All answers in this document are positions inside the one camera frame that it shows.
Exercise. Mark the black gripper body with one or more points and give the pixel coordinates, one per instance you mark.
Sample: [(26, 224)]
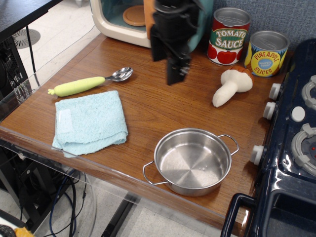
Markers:
[(175, 27)]

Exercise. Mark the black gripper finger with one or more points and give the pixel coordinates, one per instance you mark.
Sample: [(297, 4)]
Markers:
[(158, 49), (177, 69)]

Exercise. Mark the light blue cloth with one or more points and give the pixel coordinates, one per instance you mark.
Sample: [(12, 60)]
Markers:
[(87, 124)]

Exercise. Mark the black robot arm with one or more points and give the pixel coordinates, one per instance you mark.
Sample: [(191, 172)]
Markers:
[(164, 5)]

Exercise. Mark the plush mushroom toy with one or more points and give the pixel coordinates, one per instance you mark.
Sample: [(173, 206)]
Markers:
[(234, 80)]

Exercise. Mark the toy microwave oven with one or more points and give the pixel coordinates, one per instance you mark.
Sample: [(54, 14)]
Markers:
[(108, 18)]

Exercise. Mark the tomato sauce can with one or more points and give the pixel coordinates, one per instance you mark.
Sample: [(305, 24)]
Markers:
[(228, 33)]

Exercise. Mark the pineapple slices can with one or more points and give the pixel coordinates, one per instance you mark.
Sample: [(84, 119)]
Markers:
[(266, 53)]

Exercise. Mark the stainless steel pot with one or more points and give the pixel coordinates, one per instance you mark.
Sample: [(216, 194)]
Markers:
[(192, 161)]

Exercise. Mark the white stove knob upper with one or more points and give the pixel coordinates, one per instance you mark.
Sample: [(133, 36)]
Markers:
[(274, 91)]

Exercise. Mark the white stove knob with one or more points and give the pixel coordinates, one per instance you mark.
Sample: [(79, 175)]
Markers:
[(269, 110), (274, 91), (256, 154)]

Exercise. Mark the white stove knob middle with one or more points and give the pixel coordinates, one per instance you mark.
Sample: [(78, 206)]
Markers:
[(269, 110)]

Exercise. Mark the white stove knob lower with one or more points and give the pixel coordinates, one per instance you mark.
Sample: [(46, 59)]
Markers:
[(256, 154)]

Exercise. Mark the black desk at left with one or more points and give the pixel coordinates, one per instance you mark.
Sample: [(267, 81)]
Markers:
[(17, 14)]

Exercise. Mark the clear acrylic table guard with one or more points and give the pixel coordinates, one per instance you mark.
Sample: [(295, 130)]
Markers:
[(29, 128)]

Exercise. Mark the dark blue toy stove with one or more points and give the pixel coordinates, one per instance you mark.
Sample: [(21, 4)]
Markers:
[(284, 204)]

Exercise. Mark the spoon with green carrot handle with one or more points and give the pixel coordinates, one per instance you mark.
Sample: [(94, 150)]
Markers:
[(82, 85)]

